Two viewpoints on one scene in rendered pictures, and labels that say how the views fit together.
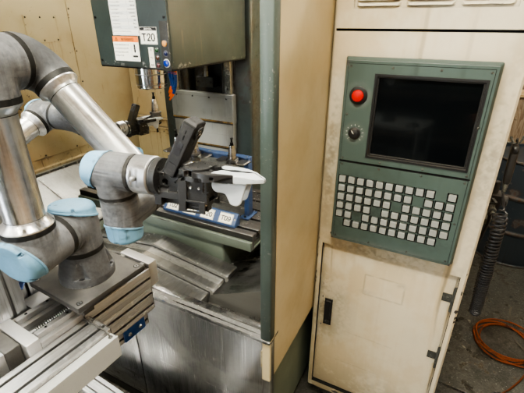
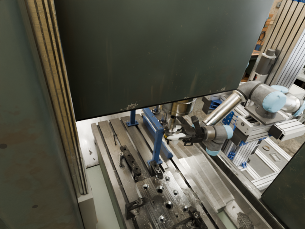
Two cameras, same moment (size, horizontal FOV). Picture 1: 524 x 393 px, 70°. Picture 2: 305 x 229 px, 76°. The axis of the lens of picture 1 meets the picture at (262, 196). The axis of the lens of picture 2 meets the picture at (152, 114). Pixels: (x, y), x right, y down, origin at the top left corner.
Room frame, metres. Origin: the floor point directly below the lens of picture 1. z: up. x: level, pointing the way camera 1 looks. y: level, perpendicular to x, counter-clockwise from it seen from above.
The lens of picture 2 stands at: (2.71, 0.90, 2.00)
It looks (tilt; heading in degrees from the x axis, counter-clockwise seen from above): 37 degrees down; 213
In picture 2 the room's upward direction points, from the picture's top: 7 degrees clockwise
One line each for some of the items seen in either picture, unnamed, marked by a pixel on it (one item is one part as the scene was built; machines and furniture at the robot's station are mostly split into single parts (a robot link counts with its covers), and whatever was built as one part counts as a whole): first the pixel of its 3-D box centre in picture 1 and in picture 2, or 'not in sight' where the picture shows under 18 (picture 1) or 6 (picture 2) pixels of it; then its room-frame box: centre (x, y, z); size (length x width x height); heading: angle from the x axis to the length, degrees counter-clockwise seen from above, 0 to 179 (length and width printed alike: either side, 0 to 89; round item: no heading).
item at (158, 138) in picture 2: not in sight; (157, 147); (1.93, 0.46, 1.05); 0.10 x 0.05 x 0.30; 153
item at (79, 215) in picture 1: (73, 224); not in sight; (0.88, 0.51, 1.33); 0.13 x 0.12 x 0.14; 163
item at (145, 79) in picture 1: (150, 75); (178, 94); (2.05, 0.59, 1.57); 0.16 x 0.16 x 0.12
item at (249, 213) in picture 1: (248, 189); (133, 110); (1.73, 0.07, 1.05); 0.10 x 0.05 x 0.30; 153
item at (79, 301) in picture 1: (84, 284); not in sight; (0.88, 0.52, 1.13); 0.36 x 0.22 x 0.06; 149
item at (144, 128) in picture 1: (136, 126); (192, 134); (1.95, 0.67, 1.32); 0.12 x 0.08 x 0.09; 138
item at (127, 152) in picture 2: not in sight; (130, 161); (2.06, 0.35, 0.93); 0.26 x 0.05 x 0.06; 68
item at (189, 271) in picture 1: (147, 261); (187, 161); (1.60, 0.59, 0.70); 0.90 x 0.30 x 0.16; 63
